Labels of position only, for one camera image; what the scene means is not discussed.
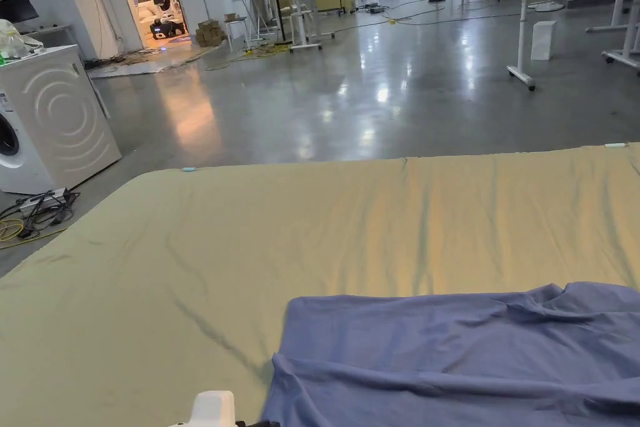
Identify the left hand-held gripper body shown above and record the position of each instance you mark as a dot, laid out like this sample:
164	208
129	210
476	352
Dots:
214	408

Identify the bed with beige sheet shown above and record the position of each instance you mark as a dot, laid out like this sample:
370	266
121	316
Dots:
250	247

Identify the blue shirt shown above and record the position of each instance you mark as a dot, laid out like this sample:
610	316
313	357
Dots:
450	357

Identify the white washing machine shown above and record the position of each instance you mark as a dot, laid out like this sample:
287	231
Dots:
50	122

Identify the stack of cardboard cartons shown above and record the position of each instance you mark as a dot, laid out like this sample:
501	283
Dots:
210	33

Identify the white desk with laptop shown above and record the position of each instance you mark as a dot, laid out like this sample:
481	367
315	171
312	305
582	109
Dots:
255	9

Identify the white robot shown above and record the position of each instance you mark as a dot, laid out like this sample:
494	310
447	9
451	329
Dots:
165	9

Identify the plastic bag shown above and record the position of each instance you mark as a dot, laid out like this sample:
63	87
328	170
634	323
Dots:
15	42

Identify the black monitor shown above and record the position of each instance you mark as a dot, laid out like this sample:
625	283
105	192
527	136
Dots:
17	9

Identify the white box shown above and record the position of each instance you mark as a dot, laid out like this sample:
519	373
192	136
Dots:
543	40

